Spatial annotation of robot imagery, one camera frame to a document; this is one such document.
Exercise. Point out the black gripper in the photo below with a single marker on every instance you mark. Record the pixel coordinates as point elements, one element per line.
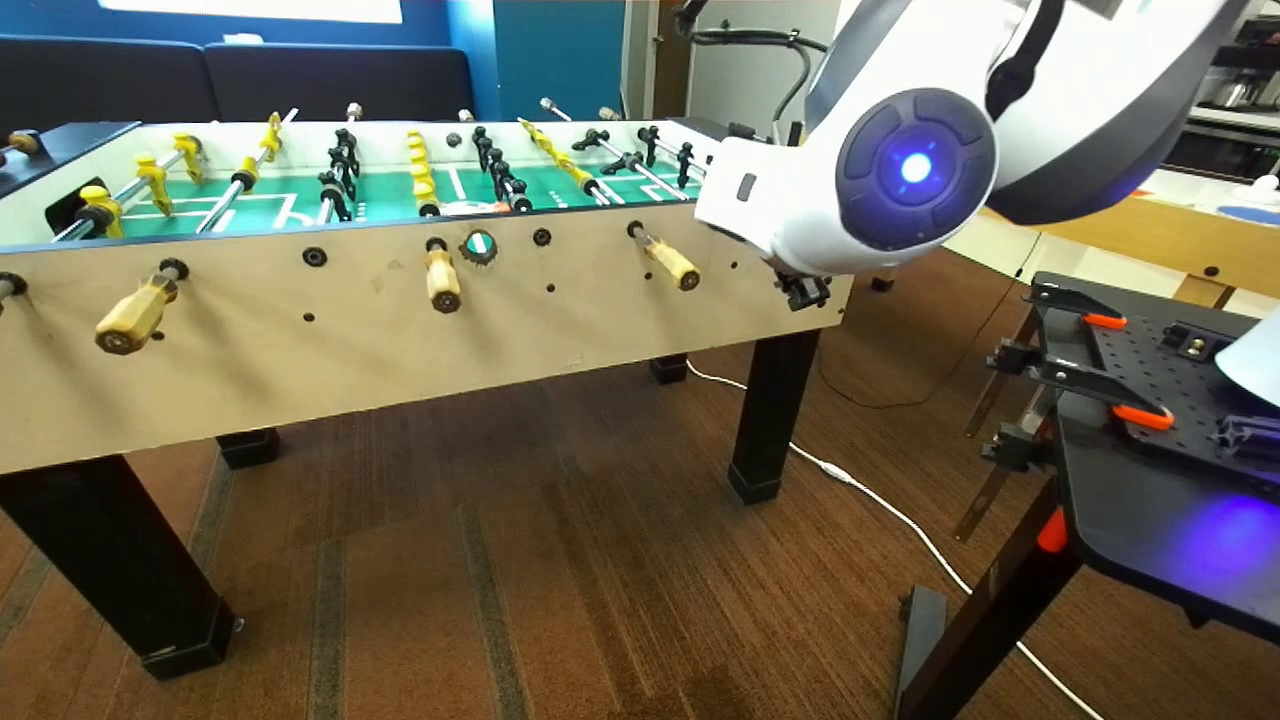
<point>805,291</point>

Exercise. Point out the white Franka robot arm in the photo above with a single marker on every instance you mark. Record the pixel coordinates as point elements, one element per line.
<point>922,165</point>

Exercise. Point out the foosball rod with black players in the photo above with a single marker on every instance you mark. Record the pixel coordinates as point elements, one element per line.
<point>683,162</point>
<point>338,198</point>
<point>501,173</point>
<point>590,141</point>

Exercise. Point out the foosball rod with yellow players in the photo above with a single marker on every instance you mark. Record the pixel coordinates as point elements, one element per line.
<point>440,282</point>
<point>93,207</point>
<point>135,314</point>

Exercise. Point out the narrow brown door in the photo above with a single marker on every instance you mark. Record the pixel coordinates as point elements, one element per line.
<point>673,61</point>

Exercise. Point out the black clamp with orange tip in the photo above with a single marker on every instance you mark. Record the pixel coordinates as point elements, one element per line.
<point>1145,419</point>
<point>1106,320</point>

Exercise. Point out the wooden table with white top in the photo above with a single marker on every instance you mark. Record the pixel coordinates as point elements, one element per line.
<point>1162,239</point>

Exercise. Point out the black perforated robot mounting table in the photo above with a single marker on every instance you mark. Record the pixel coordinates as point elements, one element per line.
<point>1145,505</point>

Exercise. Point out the white shelf rack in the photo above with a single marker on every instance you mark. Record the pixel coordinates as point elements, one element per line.
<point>1232,105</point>

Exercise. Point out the foosball table beige cabinet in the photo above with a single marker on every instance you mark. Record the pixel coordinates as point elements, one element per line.
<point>334,345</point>

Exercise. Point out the dark blue sofa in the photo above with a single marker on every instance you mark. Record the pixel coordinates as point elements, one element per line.
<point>267,83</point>

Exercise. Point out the bright white screen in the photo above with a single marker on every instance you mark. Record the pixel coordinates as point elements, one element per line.
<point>255,8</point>

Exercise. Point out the small black bracket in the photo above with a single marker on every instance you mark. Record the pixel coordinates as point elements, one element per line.
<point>1190,343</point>

